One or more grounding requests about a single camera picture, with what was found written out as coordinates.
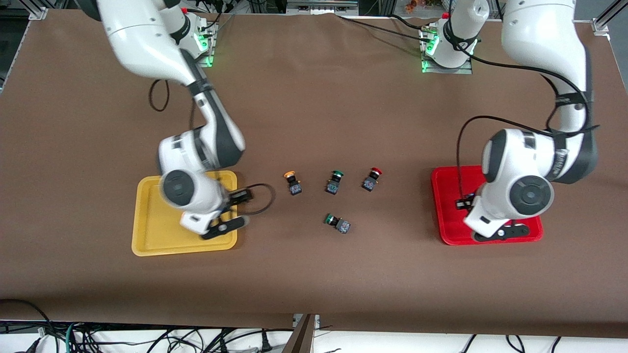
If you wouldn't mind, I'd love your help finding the yellow push button switch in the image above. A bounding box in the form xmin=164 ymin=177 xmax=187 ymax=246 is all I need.
xmin=283 ymin=171 xmax=303 ymax=196

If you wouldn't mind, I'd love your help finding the red push button switch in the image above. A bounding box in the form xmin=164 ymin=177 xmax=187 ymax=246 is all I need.
xmin=362 ymin=167 xmax=383 ymax=192

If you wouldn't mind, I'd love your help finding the red plastic tray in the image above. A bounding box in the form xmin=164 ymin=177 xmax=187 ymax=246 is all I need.
xmin=431 ymin=165 xmax=544 ymax=246

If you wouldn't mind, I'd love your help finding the yellow plastic tray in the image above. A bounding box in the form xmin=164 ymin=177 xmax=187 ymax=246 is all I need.
xmin=131 ymin=170 xmax=238 ymax=257

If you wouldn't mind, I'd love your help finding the brown table cover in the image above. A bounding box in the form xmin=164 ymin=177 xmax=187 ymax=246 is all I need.
xmin=0 ymin=9 xmax=628 ymax=339

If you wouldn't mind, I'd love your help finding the grey metal box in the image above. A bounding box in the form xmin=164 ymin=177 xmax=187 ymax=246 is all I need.
xmin=286 ymin=0 xmax=360 ymax=15

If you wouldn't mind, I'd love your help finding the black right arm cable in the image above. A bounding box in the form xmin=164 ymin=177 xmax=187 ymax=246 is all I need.
xmin=149 ymin=78 xmax=276 ymax=215

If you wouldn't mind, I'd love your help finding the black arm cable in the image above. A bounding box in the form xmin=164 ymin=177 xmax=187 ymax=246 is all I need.
xmin=149 ymin=78 xmax=276 ymax=215
xmin=444 ymin=20 xmax=600 ymax=199

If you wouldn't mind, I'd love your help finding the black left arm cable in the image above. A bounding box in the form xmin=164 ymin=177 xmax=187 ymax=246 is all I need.
xmin=444 ymin=20 xmax=600 ymax=199

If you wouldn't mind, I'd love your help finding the green push button switch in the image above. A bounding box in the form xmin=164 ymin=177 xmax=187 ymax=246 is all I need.
xmin=324 ymin=213 xmax=351 ymax=234
xmin=325 ymin=170 xmax=344 ymax=195

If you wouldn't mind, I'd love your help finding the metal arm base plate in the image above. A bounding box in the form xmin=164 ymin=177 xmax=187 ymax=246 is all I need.
xmin=194 ymin=47 xmax=216 ymax=68
xmin=421 ymin=58 xmax=474 ymax=75

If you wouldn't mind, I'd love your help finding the wooden table post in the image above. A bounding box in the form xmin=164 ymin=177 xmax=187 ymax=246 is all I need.
xmin=282 ymin=314 xmax=317 ymax=353

